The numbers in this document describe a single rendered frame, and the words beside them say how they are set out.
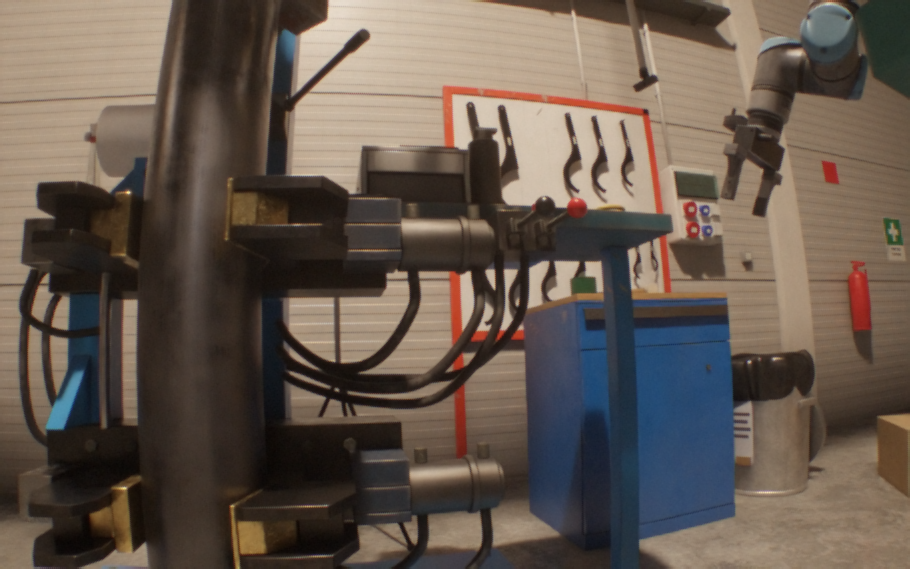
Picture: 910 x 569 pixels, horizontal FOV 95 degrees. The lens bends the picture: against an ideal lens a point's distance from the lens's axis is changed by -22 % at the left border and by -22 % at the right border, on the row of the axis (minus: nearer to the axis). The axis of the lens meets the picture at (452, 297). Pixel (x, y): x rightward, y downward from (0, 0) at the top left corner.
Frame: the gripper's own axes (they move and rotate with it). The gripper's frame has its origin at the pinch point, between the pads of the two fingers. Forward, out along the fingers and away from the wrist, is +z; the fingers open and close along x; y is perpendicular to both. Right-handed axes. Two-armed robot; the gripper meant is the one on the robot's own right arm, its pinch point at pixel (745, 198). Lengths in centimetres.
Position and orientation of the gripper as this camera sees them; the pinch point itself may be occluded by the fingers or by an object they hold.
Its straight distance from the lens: 113.3
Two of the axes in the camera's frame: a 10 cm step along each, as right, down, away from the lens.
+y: 4.5, 2.8, -8.5
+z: -2.6, 9.5, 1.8
